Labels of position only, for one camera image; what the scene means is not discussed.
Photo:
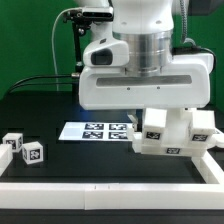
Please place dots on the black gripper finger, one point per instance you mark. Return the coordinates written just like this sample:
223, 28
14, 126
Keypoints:
134, 119

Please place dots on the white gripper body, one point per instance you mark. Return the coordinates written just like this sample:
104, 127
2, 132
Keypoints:
184, 83

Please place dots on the white chair seat with pegs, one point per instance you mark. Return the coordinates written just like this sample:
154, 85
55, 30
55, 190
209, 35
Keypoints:
178, 115

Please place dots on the white tagged cube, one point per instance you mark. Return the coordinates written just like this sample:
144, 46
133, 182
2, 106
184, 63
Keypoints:
32, 152
15, 139

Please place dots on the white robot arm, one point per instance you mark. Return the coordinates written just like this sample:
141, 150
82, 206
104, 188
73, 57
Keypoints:
135, 67

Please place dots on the white marker sheet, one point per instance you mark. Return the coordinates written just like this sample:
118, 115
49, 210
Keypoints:
94, 131

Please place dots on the white chair back frame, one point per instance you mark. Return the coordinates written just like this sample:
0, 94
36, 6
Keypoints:
218, 136

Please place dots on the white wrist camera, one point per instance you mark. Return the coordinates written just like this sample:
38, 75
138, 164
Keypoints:
106, 52

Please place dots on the white right border rail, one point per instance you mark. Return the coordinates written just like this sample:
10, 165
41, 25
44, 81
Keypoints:
209, 169

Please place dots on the white border rail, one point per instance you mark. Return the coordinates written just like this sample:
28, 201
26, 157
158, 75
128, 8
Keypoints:
111, 196
6, 156
209, 169

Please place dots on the black camera on stand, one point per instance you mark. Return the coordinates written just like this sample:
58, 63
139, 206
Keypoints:
81, 19

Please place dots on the white front border rail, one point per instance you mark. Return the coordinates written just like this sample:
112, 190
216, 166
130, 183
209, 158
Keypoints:
111, 196

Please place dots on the white left border rail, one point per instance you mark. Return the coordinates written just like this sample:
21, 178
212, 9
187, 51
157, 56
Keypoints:
6, 156

